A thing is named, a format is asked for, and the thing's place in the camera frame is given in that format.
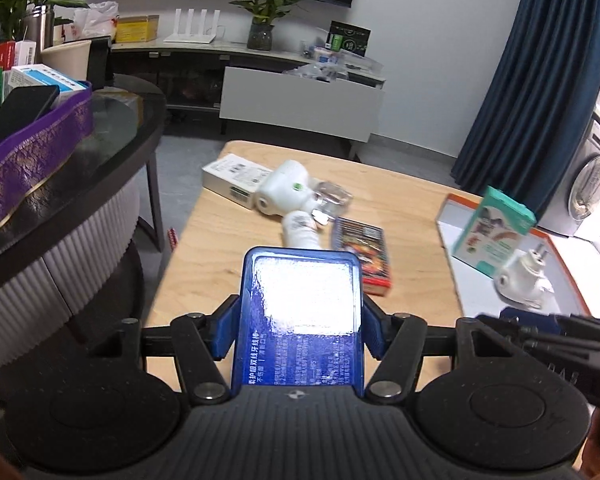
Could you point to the white tray with orange rim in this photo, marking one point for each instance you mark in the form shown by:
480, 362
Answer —
472, 290

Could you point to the round black glass table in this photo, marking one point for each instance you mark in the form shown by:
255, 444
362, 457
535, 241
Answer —
80, 240

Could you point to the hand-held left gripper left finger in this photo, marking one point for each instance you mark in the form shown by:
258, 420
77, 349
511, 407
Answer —
225, 327

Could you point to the white plastic bag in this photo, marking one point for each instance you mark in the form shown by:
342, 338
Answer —
95, 20

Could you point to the white router with antennas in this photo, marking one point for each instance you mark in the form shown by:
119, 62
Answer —
192, 27

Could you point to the white and blue box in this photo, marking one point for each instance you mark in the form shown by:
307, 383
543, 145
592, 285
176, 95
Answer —
50, 80

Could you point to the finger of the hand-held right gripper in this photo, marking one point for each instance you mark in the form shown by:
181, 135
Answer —
530, 321

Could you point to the small white bottle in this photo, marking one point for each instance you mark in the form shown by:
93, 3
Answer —
300, 230

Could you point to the flat white cardboard box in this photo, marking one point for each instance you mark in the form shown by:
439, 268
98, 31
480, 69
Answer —
230, 175

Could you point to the clear plastic case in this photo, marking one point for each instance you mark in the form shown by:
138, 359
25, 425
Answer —
332, 197

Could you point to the steel thermos flask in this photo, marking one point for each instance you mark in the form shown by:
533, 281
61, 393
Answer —
39, 35

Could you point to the pile of clear plastic packets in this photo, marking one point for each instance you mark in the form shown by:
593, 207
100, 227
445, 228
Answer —
337, 66

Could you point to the low white television cabinet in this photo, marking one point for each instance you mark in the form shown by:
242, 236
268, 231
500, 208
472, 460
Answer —
300, 105

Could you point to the blue rectangular box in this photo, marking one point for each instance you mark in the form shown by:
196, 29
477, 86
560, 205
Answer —
300, 310

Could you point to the white handheld device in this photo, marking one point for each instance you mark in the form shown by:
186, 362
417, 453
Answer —
282, 185

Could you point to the green plant in glass vase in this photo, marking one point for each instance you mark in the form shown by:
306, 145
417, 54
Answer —
265, 5

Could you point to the black flat tablet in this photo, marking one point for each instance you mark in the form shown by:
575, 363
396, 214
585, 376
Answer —
20, 112

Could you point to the white washing machine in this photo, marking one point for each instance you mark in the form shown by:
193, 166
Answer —
587, 185

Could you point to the yellow box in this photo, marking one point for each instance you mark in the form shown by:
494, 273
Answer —
136, 29

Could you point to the colourful printed box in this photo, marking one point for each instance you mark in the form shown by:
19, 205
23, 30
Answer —
362, 255

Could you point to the teal and white carton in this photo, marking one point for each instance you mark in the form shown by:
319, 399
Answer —
490, 235

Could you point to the black upright box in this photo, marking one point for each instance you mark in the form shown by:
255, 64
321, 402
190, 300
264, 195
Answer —
100, 62

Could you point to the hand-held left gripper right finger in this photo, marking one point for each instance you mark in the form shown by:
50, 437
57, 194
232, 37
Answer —
375, 327

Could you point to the dark blue curtain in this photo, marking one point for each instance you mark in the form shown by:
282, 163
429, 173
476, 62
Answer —
535, 60

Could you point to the black and green box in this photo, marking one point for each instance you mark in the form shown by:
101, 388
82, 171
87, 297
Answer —
349, 37

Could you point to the beige waste bin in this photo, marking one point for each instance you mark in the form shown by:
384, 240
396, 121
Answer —
67, 60

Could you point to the white plug adapter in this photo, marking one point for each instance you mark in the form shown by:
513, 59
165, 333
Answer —
522, 280

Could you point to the purple gold-patterned cloth box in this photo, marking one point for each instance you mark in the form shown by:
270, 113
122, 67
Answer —
25, 160

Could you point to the small red floor item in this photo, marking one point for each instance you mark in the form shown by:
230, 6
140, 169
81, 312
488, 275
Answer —
171, 240

